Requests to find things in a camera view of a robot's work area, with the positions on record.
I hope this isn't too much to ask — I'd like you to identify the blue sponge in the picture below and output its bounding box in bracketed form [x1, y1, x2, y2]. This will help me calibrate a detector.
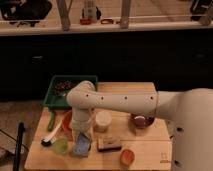
[73, 133, 91, 157]

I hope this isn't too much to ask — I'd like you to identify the green plastic cup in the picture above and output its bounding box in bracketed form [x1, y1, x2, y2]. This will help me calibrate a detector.
[52, 138, 68, 155]

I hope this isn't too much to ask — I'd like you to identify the green plastic tray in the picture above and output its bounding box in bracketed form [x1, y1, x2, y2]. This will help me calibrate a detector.
[43, 75, 98, 110]

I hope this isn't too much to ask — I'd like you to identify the wooden block sponge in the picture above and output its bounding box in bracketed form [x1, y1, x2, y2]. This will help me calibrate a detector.
[97, 138, 122, 152]

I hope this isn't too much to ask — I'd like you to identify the wooden board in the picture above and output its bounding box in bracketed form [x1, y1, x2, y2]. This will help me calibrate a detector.
[24, 81, 174, 171]

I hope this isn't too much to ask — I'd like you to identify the dark red bowl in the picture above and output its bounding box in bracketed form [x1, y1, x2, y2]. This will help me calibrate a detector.
[130, 114, 154, 129]

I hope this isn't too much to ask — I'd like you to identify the orange small cup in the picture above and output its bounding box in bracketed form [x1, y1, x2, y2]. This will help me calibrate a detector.
[120, 149, 135, 166]

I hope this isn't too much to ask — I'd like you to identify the white cup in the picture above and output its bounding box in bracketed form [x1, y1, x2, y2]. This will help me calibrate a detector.
[95, 111, 112, 132]

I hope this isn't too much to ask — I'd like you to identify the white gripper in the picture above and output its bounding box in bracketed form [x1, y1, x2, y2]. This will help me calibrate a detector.
[71, 108, 93, 139]

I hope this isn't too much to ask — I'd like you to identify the black pole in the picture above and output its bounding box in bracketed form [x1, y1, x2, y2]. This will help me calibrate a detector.
[13, 122, 25, 171]

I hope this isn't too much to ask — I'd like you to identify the green handled utensil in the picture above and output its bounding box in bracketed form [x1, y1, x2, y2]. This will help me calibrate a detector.
[47, 111, 56, 131]

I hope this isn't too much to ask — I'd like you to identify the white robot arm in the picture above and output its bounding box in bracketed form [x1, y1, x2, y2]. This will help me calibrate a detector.
[66, 81, 213, 171]

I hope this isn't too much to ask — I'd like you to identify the orange plate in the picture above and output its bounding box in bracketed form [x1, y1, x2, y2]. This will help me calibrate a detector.
[62, 111, 73, 140]

